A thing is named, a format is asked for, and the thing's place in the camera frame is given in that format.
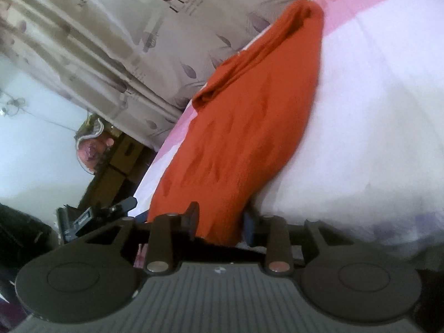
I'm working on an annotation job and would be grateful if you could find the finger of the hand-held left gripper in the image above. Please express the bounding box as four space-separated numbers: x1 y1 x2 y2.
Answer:
100 196 138 220

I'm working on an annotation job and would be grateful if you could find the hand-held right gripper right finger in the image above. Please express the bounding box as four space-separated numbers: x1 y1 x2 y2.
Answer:
243 211 344 277

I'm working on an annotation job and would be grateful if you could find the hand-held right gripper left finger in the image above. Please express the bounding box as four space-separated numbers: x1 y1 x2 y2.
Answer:
74 201 201 275

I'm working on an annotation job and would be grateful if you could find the red small garment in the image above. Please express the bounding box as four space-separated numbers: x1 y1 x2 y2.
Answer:
147 0 325 247

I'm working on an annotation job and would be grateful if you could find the brown wooden cabinet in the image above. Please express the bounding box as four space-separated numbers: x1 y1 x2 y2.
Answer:
82 135 157 210

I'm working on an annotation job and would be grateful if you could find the dark cloth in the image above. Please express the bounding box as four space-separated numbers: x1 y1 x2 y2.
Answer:
0 203 56 274

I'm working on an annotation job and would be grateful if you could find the floral patterned cloth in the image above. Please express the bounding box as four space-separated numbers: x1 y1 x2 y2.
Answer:
74 114 116 178

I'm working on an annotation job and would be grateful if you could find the beige leaf print curtain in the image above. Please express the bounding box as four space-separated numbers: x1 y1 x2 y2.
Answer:
0 0 335 153

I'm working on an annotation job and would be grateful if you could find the pink checked bed sheet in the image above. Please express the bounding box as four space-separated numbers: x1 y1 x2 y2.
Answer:
133 0 444 274

